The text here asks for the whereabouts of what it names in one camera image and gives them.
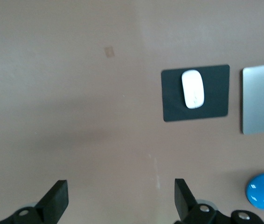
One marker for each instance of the silver laptop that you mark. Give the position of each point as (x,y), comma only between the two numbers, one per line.
(262,100)

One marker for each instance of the blue desk lamp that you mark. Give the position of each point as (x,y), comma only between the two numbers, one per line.
(262,191)

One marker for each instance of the black mouse pad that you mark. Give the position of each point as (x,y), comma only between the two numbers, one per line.
(216,102)

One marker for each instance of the brown tape patch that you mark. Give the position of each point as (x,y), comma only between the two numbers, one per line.
(109,51)

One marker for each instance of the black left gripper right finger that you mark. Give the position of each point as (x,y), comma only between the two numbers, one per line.
(188,203)

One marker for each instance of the white computer mouse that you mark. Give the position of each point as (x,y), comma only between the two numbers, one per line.
(192,88)

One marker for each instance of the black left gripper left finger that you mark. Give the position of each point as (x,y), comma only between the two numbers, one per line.
(52,200)

